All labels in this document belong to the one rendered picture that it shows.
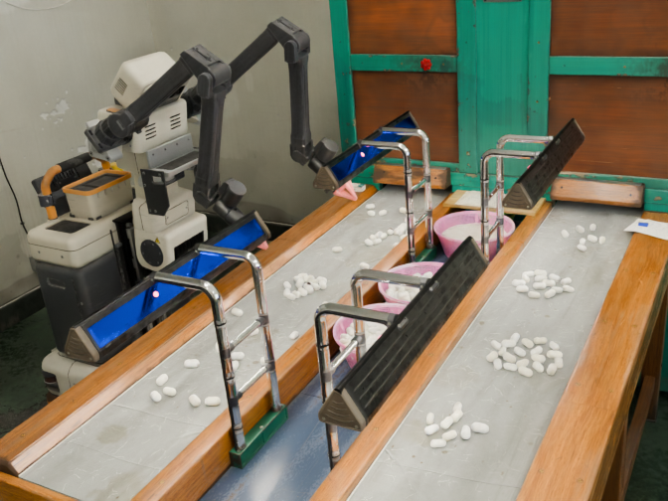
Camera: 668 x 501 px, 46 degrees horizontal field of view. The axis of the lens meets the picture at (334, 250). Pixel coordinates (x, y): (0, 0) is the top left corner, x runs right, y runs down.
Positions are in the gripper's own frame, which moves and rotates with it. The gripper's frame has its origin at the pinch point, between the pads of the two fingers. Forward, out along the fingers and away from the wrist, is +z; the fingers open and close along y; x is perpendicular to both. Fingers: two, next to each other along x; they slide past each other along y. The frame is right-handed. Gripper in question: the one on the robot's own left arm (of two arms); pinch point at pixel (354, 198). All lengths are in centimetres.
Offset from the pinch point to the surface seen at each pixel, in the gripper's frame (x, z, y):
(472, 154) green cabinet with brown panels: -22.4, 18.8, 39.0
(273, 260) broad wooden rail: 14.6, -2.9, -35.9
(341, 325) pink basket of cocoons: -10, 28, -64
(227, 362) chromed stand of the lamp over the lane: -26, 17, -114
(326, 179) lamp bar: -24.8, -3.8, -39.0
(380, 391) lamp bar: -63, 42, -128
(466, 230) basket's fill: -13.6, 35.6, 11.4
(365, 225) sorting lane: 8.7, 8.3, 4.6
